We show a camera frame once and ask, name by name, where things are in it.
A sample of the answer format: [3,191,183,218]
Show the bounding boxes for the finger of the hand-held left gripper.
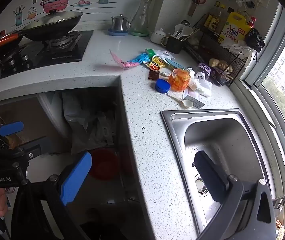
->
[0,121,24,137]
[16,142,43,161]

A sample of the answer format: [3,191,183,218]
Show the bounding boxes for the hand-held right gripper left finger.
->
[13,151,93,240]

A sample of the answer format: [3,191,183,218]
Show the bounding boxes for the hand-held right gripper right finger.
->
[194,151,276,240]

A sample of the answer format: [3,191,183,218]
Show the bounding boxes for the red bin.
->
[90,148,120,180]

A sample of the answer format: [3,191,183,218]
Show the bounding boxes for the white embossed wipe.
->
[197,79,213,98]

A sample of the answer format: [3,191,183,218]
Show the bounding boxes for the orange plastic bag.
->
[168,68,191,92]

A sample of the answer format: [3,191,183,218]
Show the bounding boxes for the pink wrapper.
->
[109,49,129,70]

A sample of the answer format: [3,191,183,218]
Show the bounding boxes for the yellow snack wrapper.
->
[142,56,169,72]

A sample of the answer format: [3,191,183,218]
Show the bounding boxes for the steel sink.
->
[160,109,276,237]

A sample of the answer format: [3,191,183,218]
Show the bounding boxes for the grey plastic bag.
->
[62,90,115,154]

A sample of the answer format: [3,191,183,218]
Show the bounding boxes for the white plastic spoon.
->
[167,94,194,109]

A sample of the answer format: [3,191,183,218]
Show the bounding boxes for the grey sachet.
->
[182,90,205,108]

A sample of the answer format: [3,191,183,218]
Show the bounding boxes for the black gas stove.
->
[0,30,94,87]

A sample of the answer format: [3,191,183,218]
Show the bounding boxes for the dark round lid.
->
[214,72,226,87]

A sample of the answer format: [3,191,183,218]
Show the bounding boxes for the blue round lid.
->
[155,78,171,93]

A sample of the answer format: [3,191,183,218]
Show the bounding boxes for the black wok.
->
[23,11,84,42]

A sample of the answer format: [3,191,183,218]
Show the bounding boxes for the purple label juice bottle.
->
[196,62,211,80]

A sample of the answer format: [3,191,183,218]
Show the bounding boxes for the glass wok lid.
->
[29,9,83,29]

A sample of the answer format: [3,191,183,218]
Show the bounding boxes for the brown sauce packet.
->
[148,69,161,81]

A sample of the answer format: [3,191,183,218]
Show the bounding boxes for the blue scrubbing brush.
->
[164,57,186,70]

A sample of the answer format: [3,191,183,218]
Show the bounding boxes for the green and white box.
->
[144,48,174,59]

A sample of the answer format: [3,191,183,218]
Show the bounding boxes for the white plastic bag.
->
[221,40,254,60]

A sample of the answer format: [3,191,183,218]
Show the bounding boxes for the dark mug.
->
[161,34,185,54]

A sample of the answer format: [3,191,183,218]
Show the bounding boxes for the blue saucer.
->
[108,28,129,36]

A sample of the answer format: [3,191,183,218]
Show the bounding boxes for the black plastic bag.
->
[245,29,265,63]

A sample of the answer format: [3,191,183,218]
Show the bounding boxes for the white rice paddle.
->
[181,26,194,40]

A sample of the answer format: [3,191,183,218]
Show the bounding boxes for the yellow detergent bottle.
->
[219,11,253,47]

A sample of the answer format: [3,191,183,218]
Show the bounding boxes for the white lidded pot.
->
[150,28,168,44]

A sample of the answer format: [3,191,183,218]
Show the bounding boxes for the steel teapot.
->
[111,14,132,33]

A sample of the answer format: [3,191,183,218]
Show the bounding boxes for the green saucer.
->
[130,29,150,37]

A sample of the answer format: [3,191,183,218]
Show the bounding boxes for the dark sauce bottle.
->
[217,4,227,30]
[205,1,220,29]

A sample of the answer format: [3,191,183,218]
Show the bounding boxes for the glass carafe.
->
[133,0,153,34]

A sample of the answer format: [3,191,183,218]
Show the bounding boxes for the black wire rack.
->
[184,12,250,88]

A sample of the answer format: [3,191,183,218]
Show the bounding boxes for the kitchen wall sticker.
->
[0,0,119,39]

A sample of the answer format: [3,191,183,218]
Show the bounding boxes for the window frame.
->
[240,2,285,220]

